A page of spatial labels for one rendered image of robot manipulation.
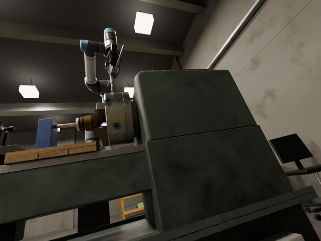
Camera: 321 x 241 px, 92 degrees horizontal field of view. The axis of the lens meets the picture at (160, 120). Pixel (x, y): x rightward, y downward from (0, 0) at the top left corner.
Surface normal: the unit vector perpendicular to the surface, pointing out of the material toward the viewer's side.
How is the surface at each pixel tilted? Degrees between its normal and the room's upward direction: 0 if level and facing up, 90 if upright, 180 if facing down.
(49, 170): 90
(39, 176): 90
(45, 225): 90
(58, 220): 90
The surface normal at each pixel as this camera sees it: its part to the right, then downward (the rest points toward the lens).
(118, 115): 0.26, -0.15
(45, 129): 0.20, -0.45
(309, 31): -0.93, 0.06
